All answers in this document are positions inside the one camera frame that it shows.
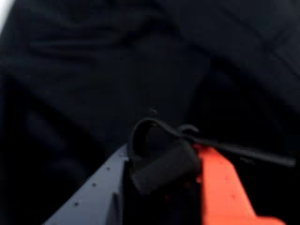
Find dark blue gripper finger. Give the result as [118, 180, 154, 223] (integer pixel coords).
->
[43, 144, 130, 225]

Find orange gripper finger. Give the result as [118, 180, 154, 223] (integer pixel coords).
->
[193, 144, 286, 225]

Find black fabric bag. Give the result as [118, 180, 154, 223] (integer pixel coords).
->
[0, 0, 300, 225]

